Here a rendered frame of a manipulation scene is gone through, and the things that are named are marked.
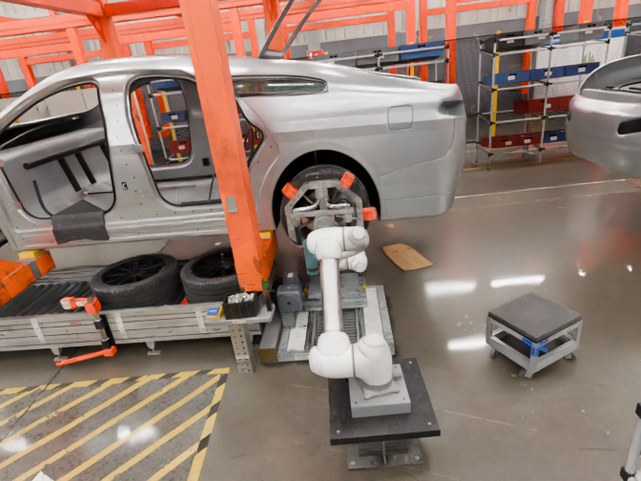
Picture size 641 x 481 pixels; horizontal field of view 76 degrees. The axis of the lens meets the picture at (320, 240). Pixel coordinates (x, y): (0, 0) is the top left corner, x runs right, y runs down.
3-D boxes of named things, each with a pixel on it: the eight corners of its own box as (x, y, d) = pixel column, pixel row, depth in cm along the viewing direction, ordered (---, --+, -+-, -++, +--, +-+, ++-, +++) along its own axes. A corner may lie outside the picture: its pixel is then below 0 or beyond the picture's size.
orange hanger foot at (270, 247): (279, 248, 336) (272, 208, 323) (268, 279, 288) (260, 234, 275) (258, 250, 337) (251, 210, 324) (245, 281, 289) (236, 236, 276)
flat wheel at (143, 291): (93, 327, 303) (82, 300, 294) (103, 288, 361) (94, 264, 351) (185, 303, 321) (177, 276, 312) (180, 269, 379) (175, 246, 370)
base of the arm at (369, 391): (408, 390, 200) (408, 381, 198) (364, 401, 196) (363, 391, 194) (394, 366, 216) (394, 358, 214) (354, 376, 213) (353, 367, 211)
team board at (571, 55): (601, 141, 754) (619, 22, 678) (619, 146, 709) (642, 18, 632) (518, 150, 760) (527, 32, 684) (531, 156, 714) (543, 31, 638)
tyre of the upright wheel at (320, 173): (275, 172, 311) (294, 250, 337) (270, 179, 290) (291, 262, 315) (361, 156, 304) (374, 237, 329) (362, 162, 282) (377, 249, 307)
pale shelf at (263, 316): (275, 306, 273) (274, 303, 271) (271, 322, 257) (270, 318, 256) (212, 311, 276) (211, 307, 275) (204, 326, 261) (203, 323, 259)
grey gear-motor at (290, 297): (309, 300, 341) (304, 261, 328) (305, 330, 303) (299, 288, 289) (288, 302, 343) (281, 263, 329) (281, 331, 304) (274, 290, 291)
